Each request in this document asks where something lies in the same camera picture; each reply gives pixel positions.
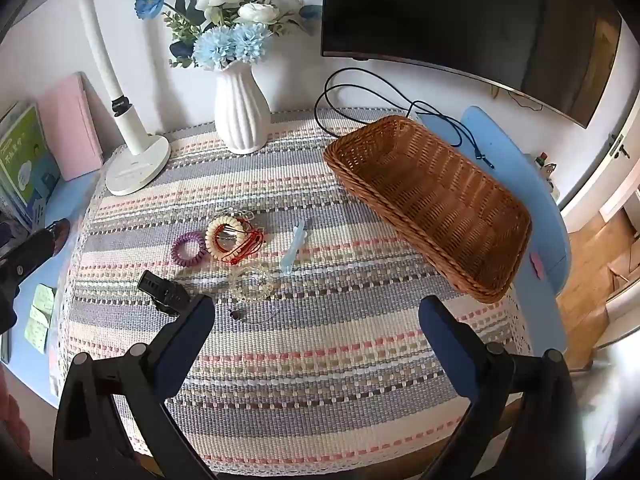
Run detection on black cable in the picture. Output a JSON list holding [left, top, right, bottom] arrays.
[[314, 67, 496, 170]]

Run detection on red cord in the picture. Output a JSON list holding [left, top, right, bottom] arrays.
[[220, 220, 266, 266]]

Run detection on light blue hair clip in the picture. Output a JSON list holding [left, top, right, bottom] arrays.
[[280, 217, 307, 277]]

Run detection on white door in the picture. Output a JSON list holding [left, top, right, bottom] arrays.
[[559, 110, 640, 221]]

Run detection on purple spiral hair tie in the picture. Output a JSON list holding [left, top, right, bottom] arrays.
[[171, 234, 207, 268]]

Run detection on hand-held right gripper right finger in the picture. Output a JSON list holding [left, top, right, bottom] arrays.
[[418, 295, 588, 480]]

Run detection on black hair clip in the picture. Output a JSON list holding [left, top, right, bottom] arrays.
[[137, 270, 192, 317]]

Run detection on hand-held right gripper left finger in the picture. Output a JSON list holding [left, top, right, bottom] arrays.
[[52, 294, 221, 480]]

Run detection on black monitor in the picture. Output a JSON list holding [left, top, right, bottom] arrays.
[[320, 0, 623, 130]]

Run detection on green book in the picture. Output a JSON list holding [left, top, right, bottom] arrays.
[[0, 102, 62, 226]]

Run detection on small colourful figurine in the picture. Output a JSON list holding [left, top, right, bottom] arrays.
[[535, 152, 561, 196]]

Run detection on white desk lamp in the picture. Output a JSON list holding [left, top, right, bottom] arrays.
[[10, 0, 172, 197]]

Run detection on white ribbed vase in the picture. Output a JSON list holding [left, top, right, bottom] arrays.
[[214, 62, 271, 155]]

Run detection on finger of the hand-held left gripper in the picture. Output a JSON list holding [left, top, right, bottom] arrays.
[[0, 218, 71, 286]]

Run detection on striped woven mat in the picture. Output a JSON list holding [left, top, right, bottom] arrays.
[[56, 107, 533, 476]]

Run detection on green sticky notes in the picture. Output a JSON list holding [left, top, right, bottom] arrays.
[[27, 282, 56, 353]]

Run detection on pink book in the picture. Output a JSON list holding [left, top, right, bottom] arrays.
[[37, 72, 105, 182]]

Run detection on cream spiral hair tie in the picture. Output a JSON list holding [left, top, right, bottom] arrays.
[[205, 215, 249, 262]]

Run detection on brown wicker basket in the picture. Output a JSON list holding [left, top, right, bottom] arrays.
[[322, 115, 532, 304]]

